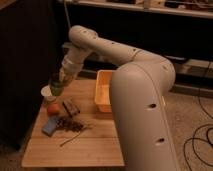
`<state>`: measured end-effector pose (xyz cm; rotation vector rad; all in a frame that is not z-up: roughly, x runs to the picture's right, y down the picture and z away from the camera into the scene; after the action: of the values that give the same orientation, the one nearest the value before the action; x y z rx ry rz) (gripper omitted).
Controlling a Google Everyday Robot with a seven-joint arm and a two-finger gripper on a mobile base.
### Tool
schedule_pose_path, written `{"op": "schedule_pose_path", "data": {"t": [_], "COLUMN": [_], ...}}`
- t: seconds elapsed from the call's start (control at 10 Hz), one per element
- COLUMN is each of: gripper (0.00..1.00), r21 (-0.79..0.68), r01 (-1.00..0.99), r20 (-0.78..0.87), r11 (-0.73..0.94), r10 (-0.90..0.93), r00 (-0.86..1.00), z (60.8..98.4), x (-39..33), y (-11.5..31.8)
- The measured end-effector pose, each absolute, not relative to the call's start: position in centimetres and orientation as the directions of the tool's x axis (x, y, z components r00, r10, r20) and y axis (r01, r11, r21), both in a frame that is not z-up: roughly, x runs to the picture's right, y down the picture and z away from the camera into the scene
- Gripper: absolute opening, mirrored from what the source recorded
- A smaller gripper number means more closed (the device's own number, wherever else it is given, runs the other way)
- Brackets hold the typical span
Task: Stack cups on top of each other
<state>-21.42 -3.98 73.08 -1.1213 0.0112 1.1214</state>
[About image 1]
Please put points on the yellow plastic bin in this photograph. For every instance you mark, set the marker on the yellow plastic bin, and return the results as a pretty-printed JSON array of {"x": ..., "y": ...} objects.
[{"x": 102, "y": 90}]

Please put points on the green translucent cup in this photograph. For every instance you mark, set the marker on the green translucent cup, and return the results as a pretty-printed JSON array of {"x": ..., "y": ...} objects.
[{"x": 57, "y": 83}]

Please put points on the wooden table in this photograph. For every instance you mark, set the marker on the wooden table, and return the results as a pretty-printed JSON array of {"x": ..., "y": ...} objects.
[{"x": 95, "y": 147}]

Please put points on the orange fruit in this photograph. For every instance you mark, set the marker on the orange fruit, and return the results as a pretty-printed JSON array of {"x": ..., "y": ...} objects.
[{"x": 53, "y": 109}]

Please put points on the blue sponge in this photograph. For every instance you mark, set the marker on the blue sponge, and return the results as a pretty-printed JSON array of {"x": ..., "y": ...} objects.
[{"x": 50, "y": 126}]

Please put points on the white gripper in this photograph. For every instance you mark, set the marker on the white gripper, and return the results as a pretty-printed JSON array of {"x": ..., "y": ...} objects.
[{"x": 72, "y": 64}]

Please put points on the long wooden shelf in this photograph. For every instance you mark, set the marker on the long wooden shelf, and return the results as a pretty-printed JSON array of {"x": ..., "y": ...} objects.
[{"x": 187, "y": 67}]

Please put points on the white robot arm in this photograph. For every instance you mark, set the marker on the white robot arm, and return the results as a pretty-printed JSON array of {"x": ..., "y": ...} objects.
[{"x": 136, "y": 95}]

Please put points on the brown chocolate bar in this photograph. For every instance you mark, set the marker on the brown chocolate bar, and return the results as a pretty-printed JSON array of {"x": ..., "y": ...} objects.
[{"x": 70, "y": 108}]

